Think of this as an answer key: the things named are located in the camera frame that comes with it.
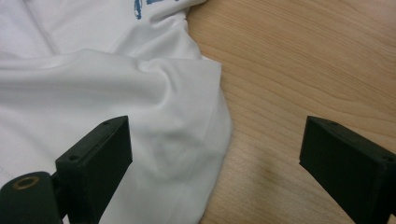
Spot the white shirt with blue print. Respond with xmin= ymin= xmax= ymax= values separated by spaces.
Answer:
xmin=0 ymin=0 xmax=233 ymax=224

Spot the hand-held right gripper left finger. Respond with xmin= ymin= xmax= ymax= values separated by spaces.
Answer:
xmin=50 ymin=115 xmax=134 ymax=224

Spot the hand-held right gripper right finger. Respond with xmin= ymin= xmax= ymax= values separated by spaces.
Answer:
xmin=299 ymin=115 xmax=396 ymax=224

